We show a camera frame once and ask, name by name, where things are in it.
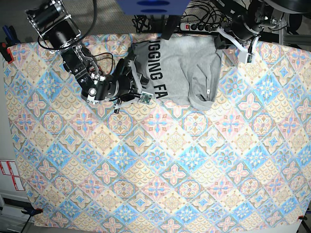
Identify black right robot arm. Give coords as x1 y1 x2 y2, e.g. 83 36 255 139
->
25 0 142 113

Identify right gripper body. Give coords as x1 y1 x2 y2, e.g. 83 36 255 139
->
114 74 140 100

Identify orange black clamp lower right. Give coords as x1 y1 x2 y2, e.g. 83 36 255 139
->
298 216 308 221

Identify orange black clamp upper left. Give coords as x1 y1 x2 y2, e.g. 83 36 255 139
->
0 42 14 64

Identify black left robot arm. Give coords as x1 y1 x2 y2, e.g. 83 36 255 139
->
213 0 311 49

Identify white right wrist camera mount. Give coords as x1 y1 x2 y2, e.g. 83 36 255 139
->
111 61 153 108

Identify orange black clamp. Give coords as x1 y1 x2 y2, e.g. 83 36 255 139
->
298 216 308 221
0 42 14 64
21 208 43 216

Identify grey T-shirt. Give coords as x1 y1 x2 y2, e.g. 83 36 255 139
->
132 36 222 111

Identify orange black clamp lower left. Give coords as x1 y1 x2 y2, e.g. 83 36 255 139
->
21 208 43 216

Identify patterned tile tablecloth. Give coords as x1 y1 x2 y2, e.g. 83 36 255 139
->
3 42 311 233

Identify red white labels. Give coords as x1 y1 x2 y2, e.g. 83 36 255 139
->
0 160 24 191

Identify white power strip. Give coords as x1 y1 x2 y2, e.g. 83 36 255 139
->
179 22 221 33

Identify black strap under mount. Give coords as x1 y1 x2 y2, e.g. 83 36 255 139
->
161 15 181 40

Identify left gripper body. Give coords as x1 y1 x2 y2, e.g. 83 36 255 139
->
230 14 261 42

